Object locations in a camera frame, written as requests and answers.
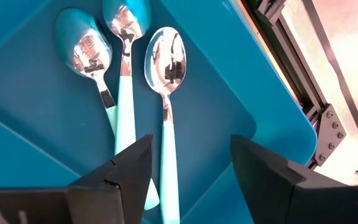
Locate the black aluminium table frame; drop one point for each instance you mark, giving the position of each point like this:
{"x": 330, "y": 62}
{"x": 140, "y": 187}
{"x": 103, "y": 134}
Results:
{"x": 329, "y": 137}

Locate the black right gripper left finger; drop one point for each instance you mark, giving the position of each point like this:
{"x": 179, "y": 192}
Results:
{"x": 104, "y": 199}

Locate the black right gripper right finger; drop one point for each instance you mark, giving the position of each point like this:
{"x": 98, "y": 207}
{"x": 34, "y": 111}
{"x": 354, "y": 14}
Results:
{"x": 291, "y": 199}

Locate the blue plastic bin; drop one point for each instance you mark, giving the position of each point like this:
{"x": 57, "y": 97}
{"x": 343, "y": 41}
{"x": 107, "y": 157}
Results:
{"x": 26, "y": 140}

